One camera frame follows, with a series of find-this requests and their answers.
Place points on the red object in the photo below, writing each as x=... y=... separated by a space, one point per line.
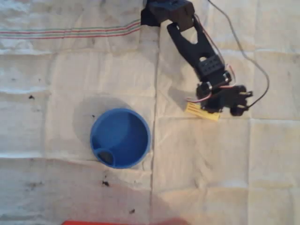
x=122 y=222

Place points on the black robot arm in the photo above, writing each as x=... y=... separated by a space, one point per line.
x=187 y=44

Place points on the small black gripper camera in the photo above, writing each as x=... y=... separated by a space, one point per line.
x=242 y=100

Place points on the blue plastic bowl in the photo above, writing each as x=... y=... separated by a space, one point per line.
x=120 y=138

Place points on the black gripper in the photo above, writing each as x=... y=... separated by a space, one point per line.
x=237 y=108

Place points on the yellow rectangular block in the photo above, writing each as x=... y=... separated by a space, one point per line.
x=194 y=110

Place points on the white cloth with stripes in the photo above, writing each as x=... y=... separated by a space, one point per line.
x=211 y=164

